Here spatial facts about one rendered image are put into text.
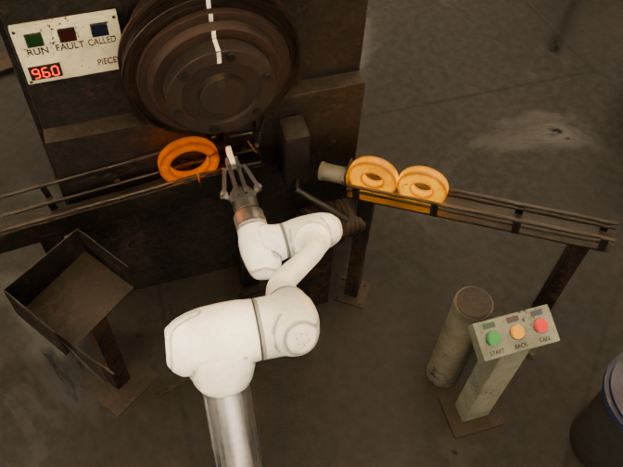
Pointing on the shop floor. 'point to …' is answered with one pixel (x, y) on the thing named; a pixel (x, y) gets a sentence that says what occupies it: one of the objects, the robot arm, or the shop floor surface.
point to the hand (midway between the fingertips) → (230, 157)
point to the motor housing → (314, 288)
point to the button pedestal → (493, 371)
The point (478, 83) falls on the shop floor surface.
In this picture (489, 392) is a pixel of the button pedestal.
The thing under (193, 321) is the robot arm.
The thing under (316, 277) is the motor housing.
